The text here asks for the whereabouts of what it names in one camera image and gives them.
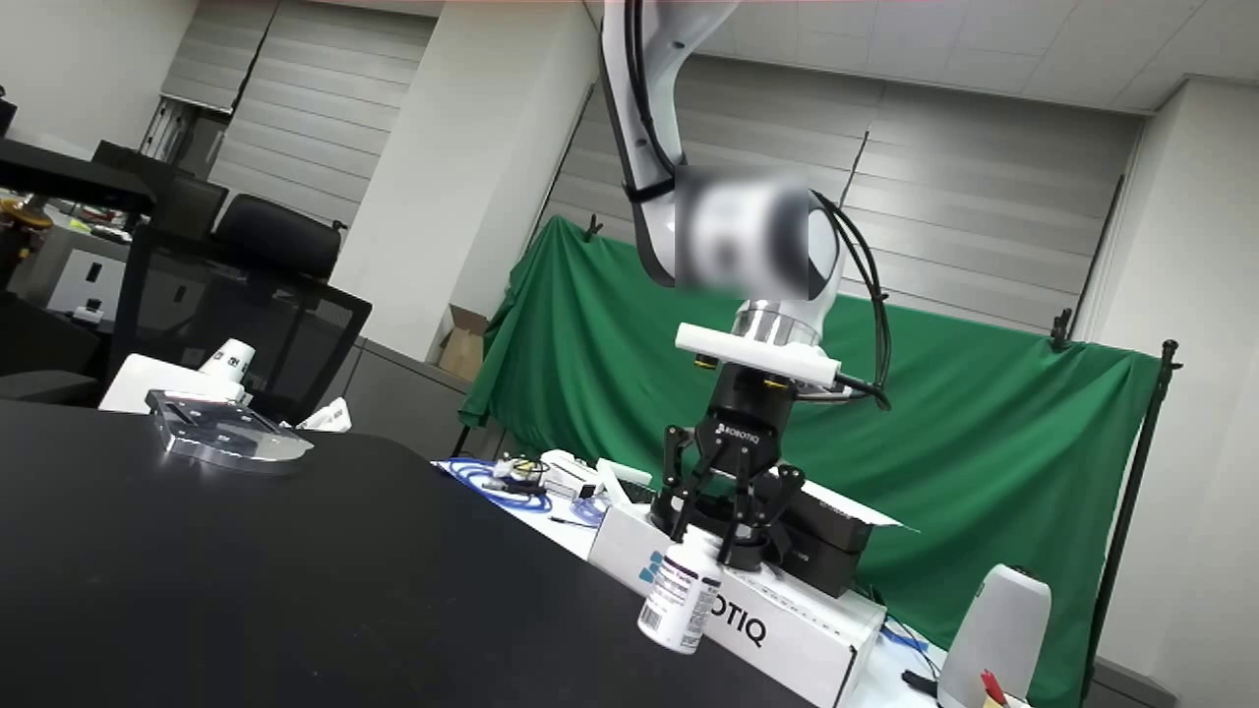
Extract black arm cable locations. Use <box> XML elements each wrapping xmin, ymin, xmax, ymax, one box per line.
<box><xmin>806</xmin><ymin>185</ymin><xmax>901</xmax><ymax>413</ymax></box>

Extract white plastic container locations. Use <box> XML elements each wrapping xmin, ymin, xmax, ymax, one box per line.
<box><xmin>933</xmin><ymin>563</ymin><xmax>1058</xmax><ymax>708</ymax></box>

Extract green backdrop cloth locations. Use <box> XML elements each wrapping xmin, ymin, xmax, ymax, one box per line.
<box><xmin>456</xmin><ymin>211</ymin><xmax>1167</xmax><ymax>708</ymax></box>

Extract brown cardboard box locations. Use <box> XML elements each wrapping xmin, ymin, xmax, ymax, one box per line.
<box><xmin>431</xmin><ymin>305</ymin><xmax>493</xmax><ymax>395</ymax></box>

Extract clear plastic plate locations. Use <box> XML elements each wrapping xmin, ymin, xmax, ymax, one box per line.
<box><xmin>141</xmin><ymin>387</ymin><xmax>317</xmax><ymax>472</ymax></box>

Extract white Robotiq cardboard box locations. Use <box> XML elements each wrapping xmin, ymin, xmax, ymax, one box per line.
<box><xmin>585</xmin><ymin>495</ymin><xmax>890</xmax><ymax>708</ymax></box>

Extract white crumpled paper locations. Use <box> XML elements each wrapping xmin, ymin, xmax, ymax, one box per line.
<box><xmin>296</xmin><ymin>395</ymin><xmax>356</xmax><ymax>437</ymax></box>

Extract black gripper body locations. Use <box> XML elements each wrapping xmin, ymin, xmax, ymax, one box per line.
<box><xmin>688</xmin><ymin>362</ymin><xmax>800</xmax><ymax>500</ymax></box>

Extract black backdrop stand pole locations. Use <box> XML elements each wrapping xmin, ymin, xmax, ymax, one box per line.
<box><xmin>1075</xmin><ymin>336</ymin><xmax>1188</xmax><ymax>708</ymax></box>

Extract small white device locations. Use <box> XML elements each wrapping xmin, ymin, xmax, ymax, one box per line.
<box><xmin>535</xmin><ymin>445</ymin><xmax>602</xmax><ymax>505</ymax></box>

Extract black mesh office chair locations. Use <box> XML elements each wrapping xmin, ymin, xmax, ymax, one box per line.
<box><xmin>131</xmin><ymin>194</ymin><xmax>379</xmax><ymax>425</ymax></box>

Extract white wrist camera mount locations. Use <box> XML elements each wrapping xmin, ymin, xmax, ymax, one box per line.
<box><xmin>671</xmin><ymin>318</ymin><xmax>846</xmax><ymax>395</ymax></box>

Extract black box with white lid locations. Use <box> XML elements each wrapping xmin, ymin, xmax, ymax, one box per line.
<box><xmin>769</xmin><ymin>472</ymin><xmax>906</xmax><ymax>603</ymax></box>

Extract black desk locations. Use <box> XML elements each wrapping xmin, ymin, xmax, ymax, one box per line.
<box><xmin>0</xmin><ymin>135</ymin><xmax>165</xmax><ymax>219</ymax></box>

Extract white pill bottle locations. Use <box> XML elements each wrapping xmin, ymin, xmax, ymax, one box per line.
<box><xmin>633</xmin><ymin>530</ymin><xmax>729</xmax><ymax>656</ymax></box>

